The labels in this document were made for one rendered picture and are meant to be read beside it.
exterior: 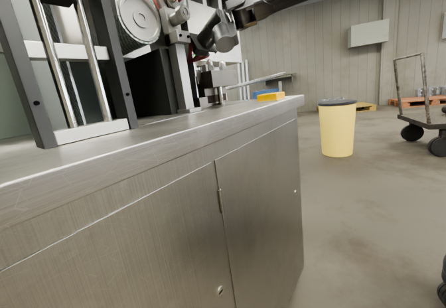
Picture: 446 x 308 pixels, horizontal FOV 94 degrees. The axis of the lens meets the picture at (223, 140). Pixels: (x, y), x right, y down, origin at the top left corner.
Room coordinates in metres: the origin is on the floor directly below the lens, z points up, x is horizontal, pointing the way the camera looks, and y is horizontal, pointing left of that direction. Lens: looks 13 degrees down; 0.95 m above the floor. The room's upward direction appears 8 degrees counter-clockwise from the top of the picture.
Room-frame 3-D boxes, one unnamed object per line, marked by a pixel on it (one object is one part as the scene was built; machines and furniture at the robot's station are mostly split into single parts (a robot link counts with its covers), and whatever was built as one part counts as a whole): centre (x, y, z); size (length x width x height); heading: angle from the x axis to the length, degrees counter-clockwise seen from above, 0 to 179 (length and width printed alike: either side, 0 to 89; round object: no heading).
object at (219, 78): (0.97, 0.11, 1.00); 0.40 x 0.16 x 0.06; 50
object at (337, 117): (2.50, -1.43, 0.33); 0.41 x 0.41 x 0.65
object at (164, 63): (0.80, 0.25, 1.00); 0.33 x 0.07 x 0.20; 50
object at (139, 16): (0.72, 0.27, 1.18); 0.26 x 0.12 x 0.12; 50
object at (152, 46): (0.85, 0.16, 1.11); 0.23 x 0.01 x 0.18; 50
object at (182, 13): (0.65, 0.06, 1.18); 0.04 x 0.02 x 0.04; 140
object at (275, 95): (0.71, -0.18, 0.91); 0.07 x 0.07 x 0.02; 50
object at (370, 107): (5.62, -3.39, 0.18); 1.26 x 0.90 x 0.35; 72
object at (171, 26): (0.68, 0.09, 1.05); 0.06 x 0.05 x 0.31; 50
